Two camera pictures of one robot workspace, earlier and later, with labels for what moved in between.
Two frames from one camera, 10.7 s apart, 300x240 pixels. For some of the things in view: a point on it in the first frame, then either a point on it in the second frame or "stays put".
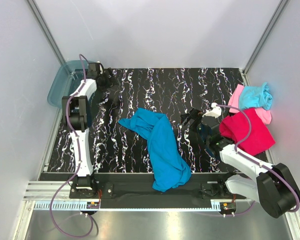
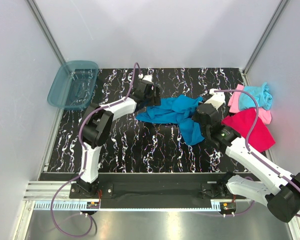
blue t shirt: (169, 170) to (178, 111)
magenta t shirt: (235, 127) stays put
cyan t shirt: (254, 97) stays put
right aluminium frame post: (263, 38) stays put
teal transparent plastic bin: (65, 82) stays put
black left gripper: (110, 81) to (155, 101)
